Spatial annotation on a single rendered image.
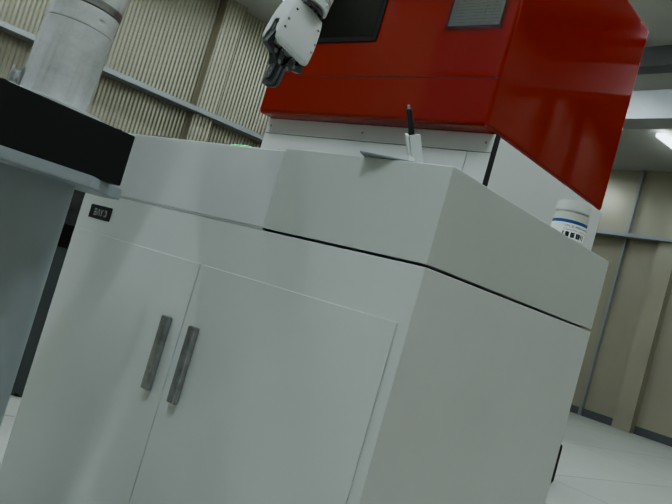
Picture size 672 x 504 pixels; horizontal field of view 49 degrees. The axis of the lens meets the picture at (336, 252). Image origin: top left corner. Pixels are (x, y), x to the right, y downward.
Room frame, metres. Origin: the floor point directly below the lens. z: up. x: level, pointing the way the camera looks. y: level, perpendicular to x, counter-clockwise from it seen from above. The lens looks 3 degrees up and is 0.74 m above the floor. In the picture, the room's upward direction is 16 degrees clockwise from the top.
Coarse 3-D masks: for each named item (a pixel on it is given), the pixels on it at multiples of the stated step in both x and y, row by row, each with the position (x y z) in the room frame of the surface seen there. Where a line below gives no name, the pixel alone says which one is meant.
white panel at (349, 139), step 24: (288, 120) 2.20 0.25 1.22; (264, 144) 2.25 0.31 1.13; (288, 144) 2.18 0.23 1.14; (312, 144) 2.12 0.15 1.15; (336, 144) 2.05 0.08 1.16; (360, 144) 2.00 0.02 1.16; (384, 144) 1.94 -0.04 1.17; (432, 144) 1.84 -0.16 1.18; (456, 144) 1.79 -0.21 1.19; (480, 144) 1.74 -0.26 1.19; (480, 168) 1.73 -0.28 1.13
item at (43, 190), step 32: (0, 160) 1.14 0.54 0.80; (32, 160) 1.12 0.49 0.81; (0, 192) 1.19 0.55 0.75; (32, 192) 1.21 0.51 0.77; (64, 192) 1.25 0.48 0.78; (96, 192) 1.27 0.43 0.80; (0, 224) 1.20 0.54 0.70; (32, 224) 1.22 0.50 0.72; (0, 256) 1.20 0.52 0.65; (32, 256) 1.23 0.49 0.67; (0, 288) 1.21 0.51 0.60; (32, 288) 1.25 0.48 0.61; (0, 320) 1.22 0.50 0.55; (32, 320) 1.28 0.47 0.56; (0, 352) 1.23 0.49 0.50; (0, 384) 1.25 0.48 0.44; (0, 416) 1.27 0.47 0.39
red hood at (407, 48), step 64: (384, 0) 1.96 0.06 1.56; (448, 0) 1.82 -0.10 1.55; (512, 0) 1.70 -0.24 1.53; (576, 0) 1.87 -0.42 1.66; (320, 64) 2.09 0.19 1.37; (384, 64) 1.93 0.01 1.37; (448, 64) 1.79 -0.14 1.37; (512, 64) 1.71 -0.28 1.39; (576, 64) 1.94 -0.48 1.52; (448, 128) 1.80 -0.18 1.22; (512, 128) 1.77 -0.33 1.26; (576, 128) 2.01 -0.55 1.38; (576, 192) 2.10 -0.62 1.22
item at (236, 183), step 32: (128, 160) 1.58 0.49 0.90; (160, 160) 1.50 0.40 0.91; (192, 160) 1.43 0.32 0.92; (224, 160) 1.36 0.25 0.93; (256, 160) 1.30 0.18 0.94; (128, 192) 1.55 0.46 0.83; (160, 192) 1.48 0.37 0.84; (192, 192) 1.41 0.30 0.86; (224, 192) 1.34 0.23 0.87; (256, 192) 1.29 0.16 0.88; (256, 224) 1.27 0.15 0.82
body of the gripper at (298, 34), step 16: (288, 0) 1.38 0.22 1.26; (304, 0) 1.38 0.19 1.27; (272, 16) 1.39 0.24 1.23; (288, 16) 1.36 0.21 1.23; (304, 16) 1.39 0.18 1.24; (320, 16) 1.41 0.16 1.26; (288, 32) 1.37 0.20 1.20; (304, 32) 1.40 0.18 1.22; (288, 48) 1.38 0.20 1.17; (304, 48) 1.41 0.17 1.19; (304, 64) 1.42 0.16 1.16
